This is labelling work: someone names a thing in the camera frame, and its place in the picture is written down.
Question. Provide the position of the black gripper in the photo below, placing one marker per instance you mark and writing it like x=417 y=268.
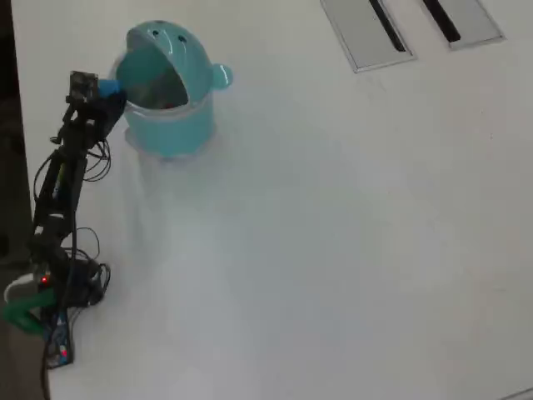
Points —
x=89 y=121

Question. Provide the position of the blue lego block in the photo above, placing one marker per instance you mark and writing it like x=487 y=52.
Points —
x=110 y=87

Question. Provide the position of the red lego block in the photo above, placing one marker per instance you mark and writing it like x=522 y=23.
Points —
x=171 y=105

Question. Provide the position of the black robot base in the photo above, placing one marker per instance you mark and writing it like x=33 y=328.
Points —
x=85 y=279

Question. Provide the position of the teal whale-shaped bin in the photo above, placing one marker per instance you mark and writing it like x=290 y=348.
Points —
x=179 y=129

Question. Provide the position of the green table clamp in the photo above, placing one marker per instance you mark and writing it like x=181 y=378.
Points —
x=25 y=312

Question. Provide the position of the blue controller circuit board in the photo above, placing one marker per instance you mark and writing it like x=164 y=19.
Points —
x=58 y=341

